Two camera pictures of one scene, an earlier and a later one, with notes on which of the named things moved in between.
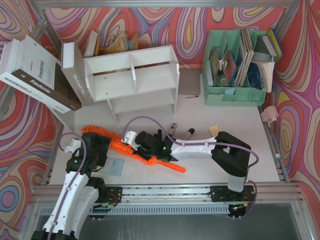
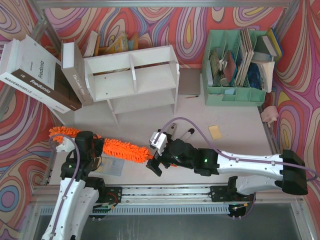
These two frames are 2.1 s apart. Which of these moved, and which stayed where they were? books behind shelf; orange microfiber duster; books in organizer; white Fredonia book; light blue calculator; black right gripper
Moved: black right gripper; orange microfiber duster
Stayed: books behind shelf; white Fredonia book; light blue calculator; books in organizer
